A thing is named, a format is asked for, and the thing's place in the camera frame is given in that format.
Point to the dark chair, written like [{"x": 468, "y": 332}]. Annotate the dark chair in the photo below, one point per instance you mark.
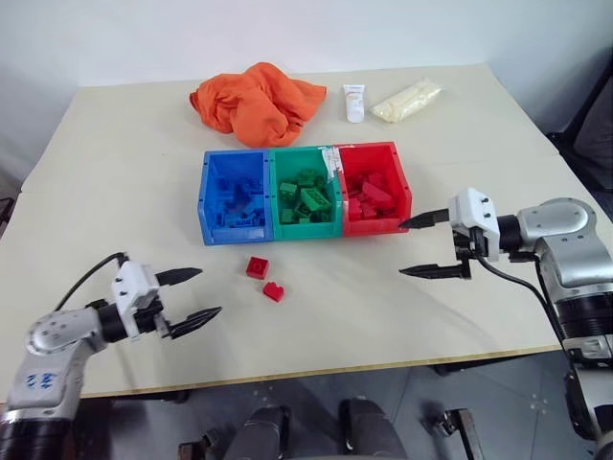
[{"x": 589, "y": 124}]

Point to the green plastic bin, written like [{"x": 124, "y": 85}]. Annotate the green plastic bin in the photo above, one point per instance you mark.
[{"x": 306, "y": 231}]

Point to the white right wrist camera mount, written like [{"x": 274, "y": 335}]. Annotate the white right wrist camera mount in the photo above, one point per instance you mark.
[{"x": 471, "y": 211}]

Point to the black table bracket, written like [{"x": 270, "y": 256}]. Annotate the black table bracket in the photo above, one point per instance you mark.
[
  {"x": 457, "y": 370},
  {"x": 174, "y": 396}
]

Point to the white torn label sticker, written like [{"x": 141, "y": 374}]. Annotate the white torn label sticker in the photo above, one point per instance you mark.
[{"x": 330, "y": 163}]

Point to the small green block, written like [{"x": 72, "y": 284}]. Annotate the small green block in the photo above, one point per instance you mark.
[{"x": 287, "y": 216}]

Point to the long red block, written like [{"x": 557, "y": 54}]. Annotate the long red block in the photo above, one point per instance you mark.
[{"x": 378, "y": 195}]

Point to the long blue block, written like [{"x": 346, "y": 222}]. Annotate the long blue block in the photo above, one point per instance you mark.
[{"x": 249, "y": 221}]

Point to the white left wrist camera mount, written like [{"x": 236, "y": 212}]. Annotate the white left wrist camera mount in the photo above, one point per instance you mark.
[{"x": 131, "y": 282}]

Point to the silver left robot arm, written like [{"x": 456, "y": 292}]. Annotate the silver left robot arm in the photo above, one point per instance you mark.
[{"x": 45, "y": 335}]

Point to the white cream tube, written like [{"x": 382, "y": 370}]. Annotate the white cream tube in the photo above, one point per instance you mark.
[{"x": 354, "y": 103}]

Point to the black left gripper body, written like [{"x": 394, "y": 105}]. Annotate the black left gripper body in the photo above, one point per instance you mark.
[{"x": 155, "y": 321}]

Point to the clear bag of pale sticks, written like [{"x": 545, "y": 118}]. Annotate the clear bag of pale sticks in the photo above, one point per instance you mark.
[{"x": 404, "y": 101}]

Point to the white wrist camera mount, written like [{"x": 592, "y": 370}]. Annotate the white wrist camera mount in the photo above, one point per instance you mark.
[
  {"x": 131, "y": 282},
  {"x": 471, "y": 211}
]

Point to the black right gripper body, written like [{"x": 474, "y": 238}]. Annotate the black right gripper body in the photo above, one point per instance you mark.
[{"x": 465, "y": 244}]

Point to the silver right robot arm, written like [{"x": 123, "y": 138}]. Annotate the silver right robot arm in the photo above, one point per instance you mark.
[{"x": 565, "y": 239}]

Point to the dark metal frame piece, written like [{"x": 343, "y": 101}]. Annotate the dark metal frame piece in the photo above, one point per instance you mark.
[
  {"x": 201, "y": 445},
  {"x": 457, "y": 431}
]

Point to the dark rounded shape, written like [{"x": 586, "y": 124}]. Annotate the dark rounded shape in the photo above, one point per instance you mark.
[
  {"x": 263, "y": 431},
  {"x": 371, "y": 429}
]

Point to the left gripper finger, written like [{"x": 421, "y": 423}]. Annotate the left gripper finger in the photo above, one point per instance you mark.
[
  {"x": 177, "y": 275},
  {"x": 196, "y": 322}
]

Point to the red plastic bin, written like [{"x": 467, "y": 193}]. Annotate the red plastic bin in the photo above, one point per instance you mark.
[{"x": 400, "y": 187}]

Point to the long green block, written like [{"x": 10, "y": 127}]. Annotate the long green block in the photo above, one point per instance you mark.
[{"x": 315, "y": 199}]

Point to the blue plastic bin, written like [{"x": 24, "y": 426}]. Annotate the blue plastic bin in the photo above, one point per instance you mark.
[{"x": 213, "y": 201}]

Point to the small stepped red block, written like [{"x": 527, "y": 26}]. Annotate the small stepped red block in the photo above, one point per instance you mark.
[{"x": 273, "y": 291}]

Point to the crumpled orange cloth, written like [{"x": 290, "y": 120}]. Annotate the crumpled orange cloth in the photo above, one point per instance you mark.
[{"x": 258, "y": 103}]

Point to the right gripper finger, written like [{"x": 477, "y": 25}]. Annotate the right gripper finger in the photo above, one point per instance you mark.
[
  {"x": 436, "y": 271},
  {"x": 426, "y": 220}
]

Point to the square red block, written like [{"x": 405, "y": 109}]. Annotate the square red block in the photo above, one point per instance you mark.
[{"x": 256, "y": 267}]

